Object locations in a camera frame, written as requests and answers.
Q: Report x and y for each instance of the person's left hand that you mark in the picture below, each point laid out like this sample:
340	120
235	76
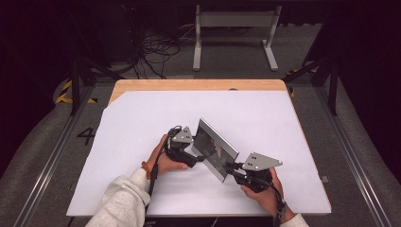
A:
165	164

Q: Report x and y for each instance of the black metal stand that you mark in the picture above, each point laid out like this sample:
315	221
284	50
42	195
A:
332	82
75	78

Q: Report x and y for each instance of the aluminium floor rail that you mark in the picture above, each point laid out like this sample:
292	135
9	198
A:
353	157
50	164

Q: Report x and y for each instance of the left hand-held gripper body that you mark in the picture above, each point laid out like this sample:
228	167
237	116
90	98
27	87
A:
183	137

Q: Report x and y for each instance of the white table cover sheet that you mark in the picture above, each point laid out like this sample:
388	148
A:
195	107

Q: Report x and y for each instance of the person's right hand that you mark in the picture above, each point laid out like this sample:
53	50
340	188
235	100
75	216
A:
268	198

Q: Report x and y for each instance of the person's dark clothing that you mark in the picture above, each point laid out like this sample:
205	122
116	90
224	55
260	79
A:
205	222

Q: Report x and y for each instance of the yellow black hazard tape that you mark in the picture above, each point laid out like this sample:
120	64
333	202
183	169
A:
293	93
64	93

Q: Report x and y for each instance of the white metal desk frame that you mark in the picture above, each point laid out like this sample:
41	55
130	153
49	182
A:
235	20

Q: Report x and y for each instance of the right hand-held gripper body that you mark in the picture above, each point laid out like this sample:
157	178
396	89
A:
260	162

